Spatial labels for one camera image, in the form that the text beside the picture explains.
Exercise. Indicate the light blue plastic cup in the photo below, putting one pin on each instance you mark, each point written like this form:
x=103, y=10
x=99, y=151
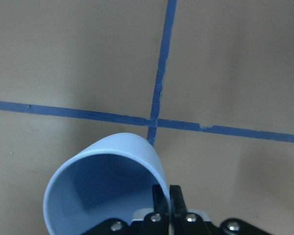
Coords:
x=112, y=178

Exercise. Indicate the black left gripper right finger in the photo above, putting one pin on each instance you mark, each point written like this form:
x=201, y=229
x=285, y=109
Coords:
x=178, y=206

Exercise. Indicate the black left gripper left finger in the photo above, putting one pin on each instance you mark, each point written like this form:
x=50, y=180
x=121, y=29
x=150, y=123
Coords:
x=161, y=204

